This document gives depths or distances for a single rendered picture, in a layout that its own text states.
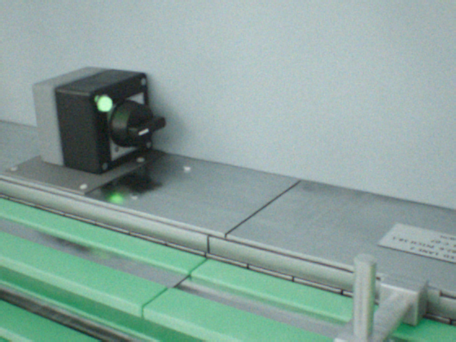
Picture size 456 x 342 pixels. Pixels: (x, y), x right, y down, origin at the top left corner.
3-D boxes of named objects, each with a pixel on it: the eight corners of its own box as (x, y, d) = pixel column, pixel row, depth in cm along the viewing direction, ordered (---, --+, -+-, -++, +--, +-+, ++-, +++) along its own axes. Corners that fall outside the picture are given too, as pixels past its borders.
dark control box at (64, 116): (98, 137, 76) (40, 162, 70) (90, 63, 73) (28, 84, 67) (158, 148, 72) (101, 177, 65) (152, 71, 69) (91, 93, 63)
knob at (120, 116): (142, 138, 70) (169, 143, 68) (111, 153, 66) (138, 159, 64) (138, 94, 68) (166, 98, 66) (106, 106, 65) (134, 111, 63)
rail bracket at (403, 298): (381, 298, 48) (282, 414, 37) (386, 197, 45) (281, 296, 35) (439, 313, 46) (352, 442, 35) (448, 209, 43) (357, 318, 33)
